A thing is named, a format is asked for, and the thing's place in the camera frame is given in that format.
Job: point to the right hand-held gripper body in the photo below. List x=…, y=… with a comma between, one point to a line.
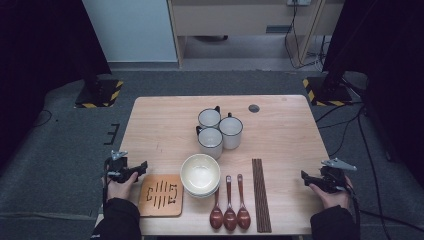
x=333, y=180

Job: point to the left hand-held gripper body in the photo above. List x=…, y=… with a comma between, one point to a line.
x=118, y=166

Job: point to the slotted wooden trivet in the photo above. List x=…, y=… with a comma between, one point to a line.
x=146, y=206

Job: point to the row of dark chopsticks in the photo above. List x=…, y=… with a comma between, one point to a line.
x=261, y=200

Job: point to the brown wooden spoon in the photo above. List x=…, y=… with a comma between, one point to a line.
x=216, y=218
x=243, y=218
x=230, y=220

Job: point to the person's left hand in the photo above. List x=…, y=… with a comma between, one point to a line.
x=120, y=190

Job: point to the person's right hand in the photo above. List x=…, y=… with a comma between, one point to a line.
x=335, y=200

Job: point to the black stand base striped edge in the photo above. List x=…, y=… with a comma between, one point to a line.
x=100, y=95
x=328, y=93

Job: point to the white black-rimmed mug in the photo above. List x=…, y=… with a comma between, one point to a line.
x=210, y=138
x=230, y=128
x=209, y=117

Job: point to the black curtain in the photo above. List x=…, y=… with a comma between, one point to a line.
x=40, y=50
x=393, y=50

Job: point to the white power strip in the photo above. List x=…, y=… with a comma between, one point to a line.
x=300, y=2

